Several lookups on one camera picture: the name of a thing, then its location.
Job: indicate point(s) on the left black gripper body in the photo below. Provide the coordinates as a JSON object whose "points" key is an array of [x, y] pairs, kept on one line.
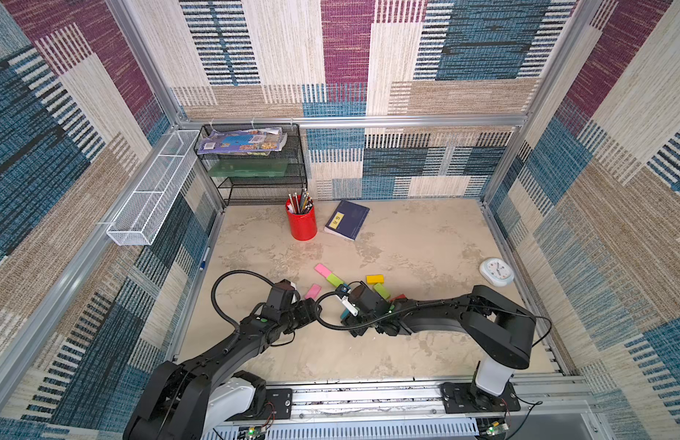
{"points": [[298, 317]]}

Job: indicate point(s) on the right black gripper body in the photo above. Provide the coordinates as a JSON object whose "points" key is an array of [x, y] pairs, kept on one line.
{"points": [[359, 307]]}

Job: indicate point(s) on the light green long block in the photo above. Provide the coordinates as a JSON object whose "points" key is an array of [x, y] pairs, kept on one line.
{"points": [[334, 280]]}

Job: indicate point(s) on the pink long block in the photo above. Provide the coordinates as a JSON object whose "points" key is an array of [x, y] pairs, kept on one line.
{"points": [[322, 270]]}

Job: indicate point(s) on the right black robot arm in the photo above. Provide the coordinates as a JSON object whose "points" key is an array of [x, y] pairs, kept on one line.
{"points": [[501, 328]]}

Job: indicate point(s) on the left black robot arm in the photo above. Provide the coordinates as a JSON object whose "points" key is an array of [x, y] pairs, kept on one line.
{"points": [[174, 403]]}

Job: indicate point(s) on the yellow block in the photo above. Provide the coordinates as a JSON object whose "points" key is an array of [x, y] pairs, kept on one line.
{"points": [[374, 279]]}

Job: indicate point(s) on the red long block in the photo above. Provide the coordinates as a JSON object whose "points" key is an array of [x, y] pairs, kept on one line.
{"points": [[398, 297]]}

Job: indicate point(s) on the red ribbed pencil cup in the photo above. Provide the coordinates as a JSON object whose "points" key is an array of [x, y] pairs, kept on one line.
{"points": [[303, 227]]}

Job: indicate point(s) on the dark blue notebook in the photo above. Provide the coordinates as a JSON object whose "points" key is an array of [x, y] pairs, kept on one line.
{"points": [[347, 220]]}

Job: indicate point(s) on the pencils in cup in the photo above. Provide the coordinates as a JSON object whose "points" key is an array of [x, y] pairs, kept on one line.
{"points": [[300, 204]]}

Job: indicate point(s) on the black mesh shelf rack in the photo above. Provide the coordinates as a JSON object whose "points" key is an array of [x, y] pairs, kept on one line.
{"points": [[259, 190]]}

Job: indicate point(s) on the green folder in rack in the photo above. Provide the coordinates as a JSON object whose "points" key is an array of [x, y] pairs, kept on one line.
{"points": [[249, 168]]}

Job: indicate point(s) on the colourful magazine on rack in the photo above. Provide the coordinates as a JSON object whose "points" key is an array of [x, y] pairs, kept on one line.
{"points": [[259, 142]]}

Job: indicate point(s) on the blue pen by wall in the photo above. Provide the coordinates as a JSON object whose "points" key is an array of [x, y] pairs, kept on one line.
{"points": [[204, 259]]}

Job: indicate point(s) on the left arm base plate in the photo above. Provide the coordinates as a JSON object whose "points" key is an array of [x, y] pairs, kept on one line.
{"points": [[274, 404]]}

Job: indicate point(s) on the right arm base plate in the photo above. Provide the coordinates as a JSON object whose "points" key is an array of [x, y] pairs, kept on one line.
{"points": [[463, 398]]}

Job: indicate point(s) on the white wire wall basket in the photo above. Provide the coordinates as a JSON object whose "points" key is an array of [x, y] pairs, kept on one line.
{"points": [[145, 210]]}

